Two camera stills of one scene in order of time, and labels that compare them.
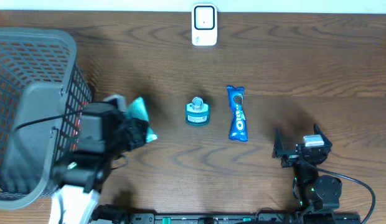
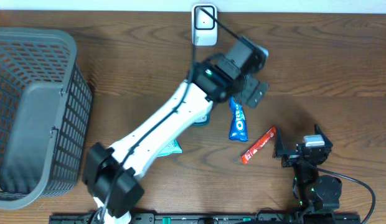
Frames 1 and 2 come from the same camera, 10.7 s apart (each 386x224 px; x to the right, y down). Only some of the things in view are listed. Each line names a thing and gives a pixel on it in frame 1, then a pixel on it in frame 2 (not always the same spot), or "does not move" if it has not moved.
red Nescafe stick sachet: [75, 140] -> [246, 157]
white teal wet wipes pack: [137, 109] -> [172, 147]
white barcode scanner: [204, 24] does not move
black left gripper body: [127, 134] -> [240, 71]
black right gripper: [291, 156] does not move
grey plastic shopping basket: [39, 91] does not move
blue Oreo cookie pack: [238, 130] does not move
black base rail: [237, 218] does not move
